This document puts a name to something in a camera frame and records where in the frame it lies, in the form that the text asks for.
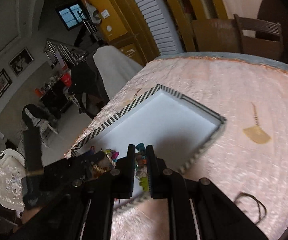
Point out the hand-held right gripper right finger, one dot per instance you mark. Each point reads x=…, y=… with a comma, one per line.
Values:
x=153, y=180

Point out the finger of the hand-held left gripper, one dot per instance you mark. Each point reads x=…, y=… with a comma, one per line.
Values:
x=94, y=157

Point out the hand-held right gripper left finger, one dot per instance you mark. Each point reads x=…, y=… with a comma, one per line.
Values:
x=126, y=180

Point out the red tassel charm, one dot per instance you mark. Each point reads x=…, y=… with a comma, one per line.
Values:
x=101, y=168

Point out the striped white box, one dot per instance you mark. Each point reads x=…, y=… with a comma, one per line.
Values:
x=171, y=120

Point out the white ornate chair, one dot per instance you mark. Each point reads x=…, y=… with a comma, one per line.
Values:
x=9, y=180

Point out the chair with black cloth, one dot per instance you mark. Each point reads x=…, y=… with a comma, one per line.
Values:
x=38, y=115

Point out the black jacket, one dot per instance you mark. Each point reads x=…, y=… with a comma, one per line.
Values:
x=86, y=82

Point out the dark cluttered side table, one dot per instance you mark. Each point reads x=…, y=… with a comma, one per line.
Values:
x=51, y=95

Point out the white covered chair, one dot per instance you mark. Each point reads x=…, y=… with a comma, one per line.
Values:
x=114, y=72

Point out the metal stair railing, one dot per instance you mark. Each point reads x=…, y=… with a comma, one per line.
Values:
x=64, y=51

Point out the framed black-white photo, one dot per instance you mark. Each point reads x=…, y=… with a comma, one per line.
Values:
x=21, y=61

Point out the window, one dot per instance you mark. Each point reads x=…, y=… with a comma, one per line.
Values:
x=70, y=15

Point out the yellow wooden cabinet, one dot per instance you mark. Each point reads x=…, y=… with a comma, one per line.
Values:
x=119, y=5

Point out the brown cardboard panel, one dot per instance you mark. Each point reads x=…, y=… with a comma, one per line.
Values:
x=213, y=35

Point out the white louvered panel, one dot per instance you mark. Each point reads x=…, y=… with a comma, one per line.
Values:
x=156, y=12

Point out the wooden chair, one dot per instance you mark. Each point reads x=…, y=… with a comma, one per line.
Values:
x=258, y=40

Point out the dark brown arched panel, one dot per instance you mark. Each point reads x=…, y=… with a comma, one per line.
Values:
x=281, y=10

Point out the white wall switch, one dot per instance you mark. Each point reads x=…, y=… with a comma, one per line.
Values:
x=105, y=13

